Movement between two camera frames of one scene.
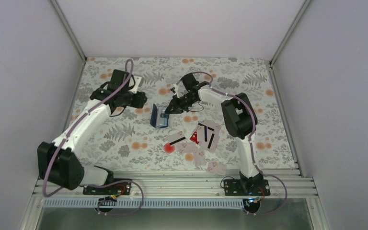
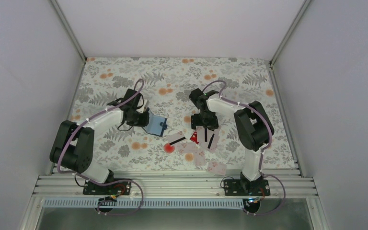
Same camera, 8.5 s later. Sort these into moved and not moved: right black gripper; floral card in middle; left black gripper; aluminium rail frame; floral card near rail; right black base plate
Moved: left black gripper; right black gripper
Not moved: aluminium rail frame; floral card in middle; floral card near rail; right black base plate
